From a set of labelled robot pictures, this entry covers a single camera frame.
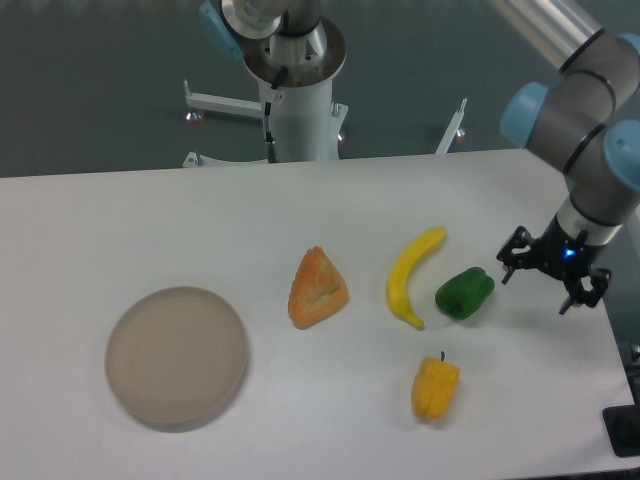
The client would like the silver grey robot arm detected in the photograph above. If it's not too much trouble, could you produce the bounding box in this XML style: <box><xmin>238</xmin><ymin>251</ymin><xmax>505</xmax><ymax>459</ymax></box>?
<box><xmin>185</xmin><ymin>1</ymin><xmax>639</xmax><ymax>307</ymax></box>

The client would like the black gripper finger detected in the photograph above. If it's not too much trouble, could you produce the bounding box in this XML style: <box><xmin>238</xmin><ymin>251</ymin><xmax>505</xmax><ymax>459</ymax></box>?
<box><xmin>559</xmin><ymin>268</ymin><xmax>612</xmax><ymax>315</ymax></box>
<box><xmin>496</xmin><ymin>226</ymin><xmax>539</xmax><ymax>284</ymax></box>

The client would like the black cable on pedestal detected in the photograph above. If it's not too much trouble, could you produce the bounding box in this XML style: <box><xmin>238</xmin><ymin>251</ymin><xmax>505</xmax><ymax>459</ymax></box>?
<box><xmin>262</xmin><ymin>65</ymin><xmax>289</xmax><ymax>164</ymax></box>

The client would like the orange bread wedge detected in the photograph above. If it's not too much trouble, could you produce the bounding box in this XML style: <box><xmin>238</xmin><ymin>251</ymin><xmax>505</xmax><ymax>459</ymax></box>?
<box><xmin>288</xmin><ymin>246</ymin><xmax>349</xmax><ymax>330</ymax></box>

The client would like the yellow banana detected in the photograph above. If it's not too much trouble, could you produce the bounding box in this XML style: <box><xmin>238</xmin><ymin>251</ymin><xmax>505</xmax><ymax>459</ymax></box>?
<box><xmin>385</xmin><ymin>226</ymin><xmax>447</xmax><ymax>331</ymax></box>

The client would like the green bell pepper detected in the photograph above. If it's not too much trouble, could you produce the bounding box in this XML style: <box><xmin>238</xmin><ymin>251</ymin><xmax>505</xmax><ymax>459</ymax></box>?
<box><xmin>435</xmin><ymin>267</ymin><xmax>495</xmax><ymax>320</ymax></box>

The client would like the yellow bell pepper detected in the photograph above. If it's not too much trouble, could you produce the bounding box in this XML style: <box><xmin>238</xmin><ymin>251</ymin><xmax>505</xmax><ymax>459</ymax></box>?
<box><xmin>411</xmin><ymin>351</ymin><xmax>460</xmax><ymax>421</ymax></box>

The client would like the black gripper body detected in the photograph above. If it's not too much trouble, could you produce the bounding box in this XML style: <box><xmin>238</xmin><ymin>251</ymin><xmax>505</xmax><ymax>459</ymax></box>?
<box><xmin>530</xmin><ymin>217</ymin><xmax>604</xmax><ymax>280</ymax></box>

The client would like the beige round plate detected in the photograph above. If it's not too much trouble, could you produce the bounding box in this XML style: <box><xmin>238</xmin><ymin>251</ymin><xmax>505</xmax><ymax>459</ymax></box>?
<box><xmin>104</xmin><ymin>286</ymin><xmax>249</xmax><ymax>433</ymax></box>

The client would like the black clamp at table edge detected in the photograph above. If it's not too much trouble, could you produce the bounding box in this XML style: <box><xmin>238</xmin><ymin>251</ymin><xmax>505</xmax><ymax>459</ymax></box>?
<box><xmin>602</xmin><ymin>405</ymin><xmax>639</xmax><ymax>458</ymax></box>

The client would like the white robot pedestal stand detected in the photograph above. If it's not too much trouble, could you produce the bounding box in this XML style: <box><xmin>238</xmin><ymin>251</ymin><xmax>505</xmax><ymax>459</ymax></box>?
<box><xmin>180</xmin><ymin>14</ymin><xmax>469</xmax><ymax>169</ymax></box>

